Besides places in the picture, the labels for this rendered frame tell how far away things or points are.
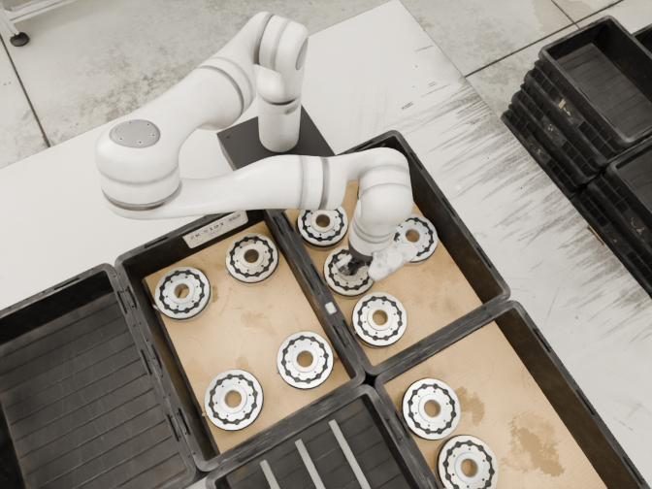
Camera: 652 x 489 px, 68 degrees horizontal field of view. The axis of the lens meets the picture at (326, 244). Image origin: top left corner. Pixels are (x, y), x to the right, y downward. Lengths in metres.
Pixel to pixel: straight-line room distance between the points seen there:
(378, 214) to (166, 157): 0.27
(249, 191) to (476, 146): 0.82
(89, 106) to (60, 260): 1.25
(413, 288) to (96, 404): 0.62
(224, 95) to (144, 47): 1.83
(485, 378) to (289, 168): 0.57
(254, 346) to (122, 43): 1.89
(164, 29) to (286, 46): 1.71
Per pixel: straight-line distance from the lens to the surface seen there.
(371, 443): 0.92
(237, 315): 0.95
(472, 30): 2.60
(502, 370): 0.99
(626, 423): 1.23
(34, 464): 1.03
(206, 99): 0.68
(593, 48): 1.98
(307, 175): 0.60
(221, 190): 0.62
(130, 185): 0.59
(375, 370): 0.83
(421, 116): 1.33
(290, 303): 0.94
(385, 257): 0.78
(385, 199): 0.62
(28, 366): 1.06
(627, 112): 1.87
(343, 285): 0.92
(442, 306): 0.98
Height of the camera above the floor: 1.74
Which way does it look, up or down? 69 degrees down
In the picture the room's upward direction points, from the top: 4 degrees clockwise
